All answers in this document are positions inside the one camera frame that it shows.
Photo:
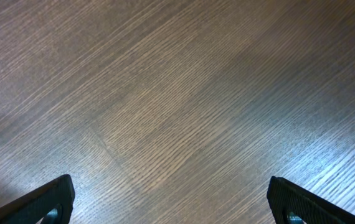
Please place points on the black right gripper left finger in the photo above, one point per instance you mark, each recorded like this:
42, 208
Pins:
50, 203

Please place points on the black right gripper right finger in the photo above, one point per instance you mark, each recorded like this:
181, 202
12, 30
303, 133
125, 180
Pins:
291, 203

